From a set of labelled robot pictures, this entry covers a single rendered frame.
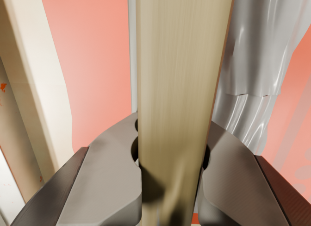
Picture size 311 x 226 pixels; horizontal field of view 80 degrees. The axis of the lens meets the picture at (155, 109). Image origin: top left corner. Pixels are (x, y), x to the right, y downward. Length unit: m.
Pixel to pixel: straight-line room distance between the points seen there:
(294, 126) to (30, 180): 0.29
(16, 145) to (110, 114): 0.10
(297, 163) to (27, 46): 0.30
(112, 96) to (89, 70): 0.03
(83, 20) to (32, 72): 0.07
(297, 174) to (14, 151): 0.31
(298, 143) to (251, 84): 0.09
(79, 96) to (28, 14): 0.08
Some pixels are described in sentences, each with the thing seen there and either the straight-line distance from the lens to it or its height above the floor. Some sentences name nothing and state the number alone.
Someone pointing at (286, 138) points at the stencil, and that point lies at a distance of 0.24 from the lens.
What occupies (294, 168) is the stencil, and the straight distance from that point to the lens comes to 0.27.
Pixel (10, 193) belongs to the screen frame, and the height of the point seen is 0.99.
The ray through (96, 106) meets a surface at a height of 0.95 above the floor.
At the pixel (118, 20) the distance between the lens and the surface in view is 0.17.
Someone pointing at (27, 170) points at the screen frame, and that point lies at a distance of 0.26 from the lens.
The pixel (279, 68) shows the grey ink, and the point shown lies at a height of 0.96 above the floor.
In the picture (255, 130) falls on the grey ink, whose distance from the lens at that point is 0.22.
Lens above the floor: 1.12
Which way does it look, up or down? 62 degrees down
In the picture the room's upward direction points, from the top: 175 degrees counter-clockwise
